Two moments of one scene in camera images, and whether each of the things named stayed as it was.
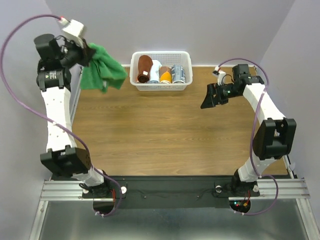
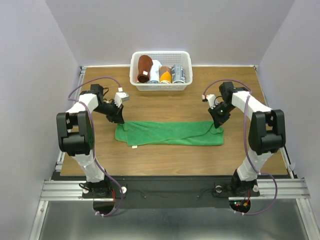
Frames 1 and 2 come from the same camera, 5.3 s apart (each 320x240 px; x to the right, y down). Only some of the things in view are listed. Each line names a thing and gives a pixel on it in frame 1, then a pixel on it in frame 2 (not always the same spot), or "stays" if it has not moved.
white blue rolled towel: (154, 72) stays
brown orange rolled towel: (165, 74) stays
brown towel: (145, 63) stays
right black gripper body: (226, 92) -> (221, 111)
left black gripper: (87, 51) -> (117, 116)
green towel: (102, 72) -> (169, 133)
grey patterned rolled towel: (178, 74) stays
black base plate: (162, 192) stays
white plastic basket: (167, 59) stays
